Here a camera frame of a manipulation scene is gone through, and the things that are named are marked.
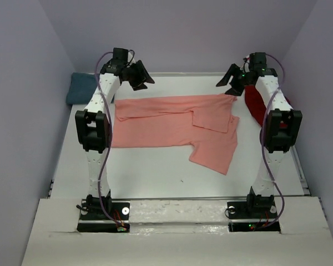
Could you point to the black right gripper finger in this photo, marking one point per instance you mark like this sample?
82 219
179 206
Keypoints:
235 91
233 70

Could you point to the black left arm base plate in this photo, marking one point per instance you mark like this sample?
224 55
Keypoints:
95 221

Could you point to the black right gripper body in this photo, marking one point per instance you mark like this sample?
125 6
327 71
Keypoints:
242 80

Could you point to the pink t-shirt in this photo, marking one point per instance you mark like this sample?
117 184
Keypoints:
205 122

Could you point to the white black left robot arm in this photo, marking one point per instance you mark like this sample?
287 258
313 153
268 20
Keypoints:
95 127

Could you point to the folded teal t-shirt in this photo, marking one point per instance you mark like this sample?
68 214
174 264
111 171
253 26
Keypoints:
81 89

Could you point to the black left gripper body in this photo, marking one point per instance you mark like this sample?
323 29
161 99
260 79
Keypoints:
130 72

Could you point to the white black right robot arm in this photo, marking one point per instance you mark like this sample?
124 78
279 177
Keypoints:
280 123

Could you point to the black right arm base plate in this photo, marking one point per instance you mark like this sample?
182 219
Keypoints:
242 220

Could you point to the white table edge rail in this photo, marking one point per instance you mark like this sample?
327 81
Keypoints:
168 74

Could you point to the aluminium front rail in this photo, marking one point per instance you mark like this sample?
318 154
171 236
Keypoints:
173 198

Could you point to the crumpled red t-shirt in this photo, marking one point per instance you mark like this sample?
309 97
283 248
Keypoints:
255 103

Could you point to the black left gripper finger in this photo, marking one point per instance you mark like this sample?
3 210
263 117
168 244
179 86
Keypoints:
138 85
142 74

